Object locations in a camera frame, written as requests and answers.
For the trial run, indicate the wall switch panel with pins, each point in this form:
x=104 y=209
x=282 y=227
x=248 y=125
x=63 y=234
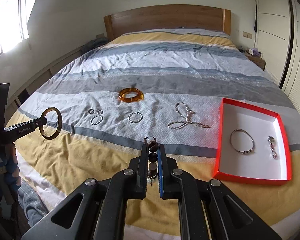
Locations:
x=247 y=35

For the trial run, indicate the striped bed quilt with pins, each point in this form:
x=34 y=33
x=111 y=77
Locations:
x=183 y=74

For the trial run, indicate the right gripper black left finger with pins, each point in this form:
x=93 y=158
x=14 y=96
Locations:
x=138 y=184

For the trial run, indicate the red shallow box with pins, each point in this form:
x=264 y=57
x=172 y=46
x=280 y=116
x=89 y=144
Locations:
x=269 y=163

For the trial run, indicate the wooden headboard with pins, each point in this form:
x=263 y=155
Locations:
x=171 y=16

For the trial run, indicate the wooden nightstand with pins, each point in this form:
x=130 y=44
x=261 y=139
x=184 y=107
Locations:
x=256 y=60

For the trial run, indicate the blue gloved hand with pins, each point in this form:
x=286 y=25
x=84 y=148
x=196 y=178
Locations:
x=9 y=170

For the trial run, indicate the window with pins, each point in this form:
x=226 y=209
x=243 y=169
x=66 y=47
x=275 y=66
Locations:
x=14 y=18

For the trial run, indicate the white sliding wardrobe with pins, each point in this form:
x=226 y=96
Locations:
x=278 y=39

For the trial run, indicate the low white shelf unit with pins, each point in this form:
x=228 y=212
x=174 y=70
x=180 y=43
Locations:
x=39 y=79

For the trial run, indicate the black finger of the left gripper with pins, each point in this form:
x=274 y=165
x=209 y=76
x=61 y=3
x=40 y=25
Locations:
x=37 y=123

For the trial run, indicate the dark olive bangle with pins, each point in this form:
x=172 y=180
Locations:
x=57 y=125

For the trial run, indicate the amber translucent bangle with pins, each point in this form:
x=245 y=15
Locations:
x=131 y=94

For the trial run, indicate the dark clothing pile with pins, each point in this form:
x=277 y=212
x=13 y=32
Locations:
x=92 y=44

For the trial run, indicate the thin silver bangle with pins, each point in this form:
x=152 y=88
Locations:
x=241 y=141

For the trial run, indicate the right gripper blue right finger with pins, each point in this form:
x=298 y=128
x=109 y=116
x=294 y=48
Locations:
x=168 y=186

